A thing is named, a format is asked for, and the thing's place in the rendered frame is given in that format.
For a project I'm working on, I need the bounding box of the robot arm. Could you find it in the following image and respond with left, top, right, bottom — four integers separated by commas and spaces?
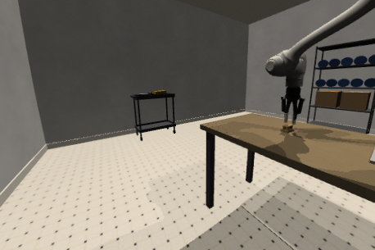
265, 0, 375, 88

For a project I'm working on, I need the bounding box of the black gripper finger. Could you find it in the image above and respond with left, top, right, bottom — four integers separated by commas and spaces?
281, 96, 291, 123
291, 97, 305, 125

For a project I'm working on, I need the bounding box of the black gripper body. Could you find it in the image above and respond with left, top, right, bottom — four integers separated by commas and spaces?
285, 88, 300, 102

